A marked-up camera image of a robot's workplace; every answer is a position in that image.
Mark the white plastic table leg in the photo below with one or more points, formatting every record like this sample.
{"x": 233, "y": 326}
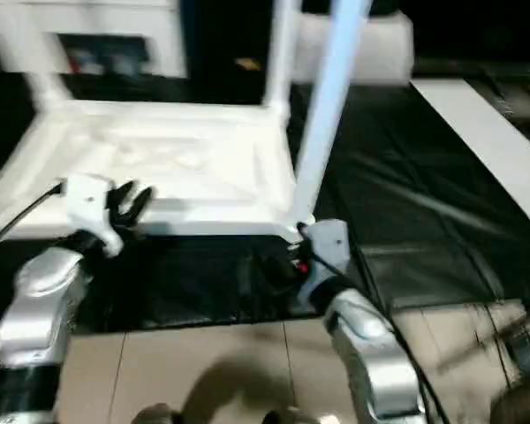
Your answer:
{"x": 280, "y": 57}
{"x": 44, "y": 79}
{"x": 327, "y": 110}

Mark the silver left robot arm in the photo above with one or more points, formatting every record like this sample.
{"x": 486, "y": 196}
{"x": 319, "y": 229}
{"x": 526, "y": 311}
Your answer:
{"x": 35, "y": 300}

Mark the dark right robot foot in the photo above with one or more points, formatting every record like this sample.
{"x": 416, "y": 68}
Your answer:
{"x": 291, "y": 417}

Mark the black work mat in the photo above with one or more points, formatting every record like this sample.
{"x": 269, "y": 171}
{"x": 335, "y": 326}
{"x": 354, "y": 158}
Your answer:
{"x": 424, "y": 199}

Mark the small yellow label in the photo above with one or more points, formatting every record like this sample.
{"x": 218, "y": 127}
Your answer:
{"x": 248, "y": 63}

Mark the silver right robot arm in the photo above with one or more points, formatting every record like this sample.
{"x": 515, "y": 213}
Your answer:
{"x": 371, "y": 331}

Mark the white cabinet with glass doors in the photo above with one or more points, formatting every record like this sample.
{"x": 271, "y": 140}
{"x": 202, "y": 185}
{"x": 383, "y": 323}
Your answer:
{"x": 128, "y": 17}

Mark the white flat panel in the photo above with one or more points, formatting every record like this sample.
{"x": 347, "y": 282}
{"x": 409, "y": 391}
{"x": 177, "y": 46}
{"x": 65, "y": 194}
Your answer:
{"x": 490, "y": 132}

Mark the white plastic table top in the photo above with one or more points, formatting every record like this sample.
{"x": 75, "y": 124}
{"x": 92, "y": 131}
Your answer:
{"x": 181, "y": 146}

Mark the black cabinet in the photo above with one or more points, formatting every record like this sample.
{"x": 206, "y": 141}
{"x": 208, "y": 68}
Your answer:
{"x": 221, "y": 35}

